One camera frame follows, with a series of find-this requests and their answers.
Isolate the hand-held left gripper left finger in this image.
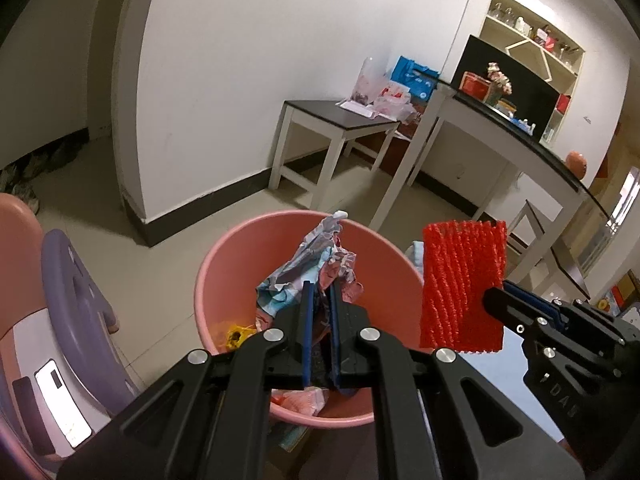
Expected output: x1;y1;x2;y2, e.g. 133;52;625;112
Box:
57;280;318;480

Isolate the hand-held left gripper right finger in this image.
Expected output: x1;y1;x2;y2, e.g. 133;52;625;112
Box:
327;282;586;480

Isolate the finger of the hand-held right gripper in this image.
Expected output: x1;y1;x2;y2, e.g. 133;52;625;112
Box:
502;282;567;317
482;287;557;334

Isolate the red foam net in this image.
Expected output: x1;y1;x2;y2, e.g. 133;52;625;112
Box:
419;220;508;356

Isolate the printed paper wrapper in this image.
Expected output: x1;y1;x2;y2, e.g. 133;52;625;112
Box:
256;210;366;331

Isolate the yellow snack wrapper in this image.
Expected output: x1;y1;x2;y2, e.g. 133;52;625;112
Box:
222;325;258;351

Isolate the pink plastic bucket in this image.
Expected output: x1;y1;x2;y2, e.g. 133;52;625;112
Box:
194;211;426;428

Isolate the white chair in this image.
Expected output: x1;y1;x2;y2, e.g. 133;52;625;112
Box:
472;200;591;306

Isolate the pink plastic wrapper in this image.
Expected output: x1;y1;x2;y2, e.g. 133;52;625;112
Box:
272;387;331;417

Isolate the red yellow box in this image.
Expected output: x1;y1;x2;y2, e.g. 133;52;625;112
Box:
597;270;640;318

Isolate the white table with black top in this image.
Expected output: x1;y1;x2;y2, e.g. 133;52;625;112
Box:
367;79;613;291

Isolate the black television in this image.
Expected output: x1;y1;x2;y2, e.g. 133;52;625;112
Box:
452;35;563;141

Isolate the red gift box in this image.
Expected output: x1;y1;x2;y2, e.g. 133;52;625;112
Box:
460;71;493;103

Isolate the white bench with black top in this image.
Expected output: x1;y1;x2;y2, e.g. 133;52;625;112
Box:
268;100;402;209

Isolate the white paper sheet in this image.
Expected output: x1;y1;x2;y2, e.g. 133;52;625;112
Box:
335;100;378;118

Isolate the purple plastic stool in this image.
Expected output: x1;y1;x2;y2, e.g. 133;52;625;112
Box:
0;229;143;461

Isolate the white red plastic bag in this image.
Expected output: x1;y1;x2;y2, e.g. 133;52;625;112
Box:
375;82;416;121

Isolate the blue shopping bag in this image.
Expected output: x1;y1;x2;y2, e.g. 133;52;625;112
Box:
390;56;441;100

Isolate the clear plastic bag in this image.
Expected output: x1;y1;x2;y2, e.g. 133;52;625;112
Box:
350;57;388;106

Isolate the white lit phone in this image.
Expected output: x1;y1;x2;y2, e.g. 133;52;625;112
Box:
34;358;93;448

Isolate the pile of shoes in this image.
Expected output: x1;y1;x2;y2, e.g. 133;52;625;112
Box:
0;140;83;213

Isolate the cream wall shelf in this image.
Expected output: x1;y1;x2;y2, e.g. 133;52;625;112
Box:
477;0;586;146

